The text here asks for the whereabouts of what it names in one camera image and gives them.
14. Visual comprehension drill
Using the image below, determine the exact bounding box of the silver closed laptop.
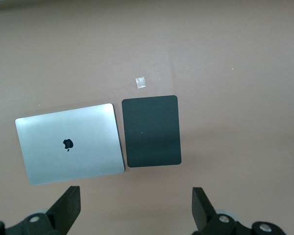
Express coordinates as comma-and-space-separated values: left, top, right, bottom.
15, 103, 126, 186

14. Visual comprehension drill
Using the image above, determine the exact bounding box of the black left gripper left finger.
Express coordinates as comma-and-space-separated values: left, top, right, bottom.
0, 186, 82, 235

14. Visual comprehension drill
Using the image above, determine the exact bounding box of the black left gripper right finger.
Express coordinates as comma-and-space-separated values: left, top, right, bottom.
192, 187, 285, 235

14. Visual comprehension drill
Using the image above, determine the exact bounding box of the clear tape piece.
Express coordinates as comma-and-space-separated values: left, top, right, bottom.
135, 76, 146, 89

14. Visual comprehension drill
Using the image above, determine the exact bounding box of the black mouse pad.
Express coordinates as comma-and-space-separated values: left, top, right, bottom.
121, 95, 182, 168

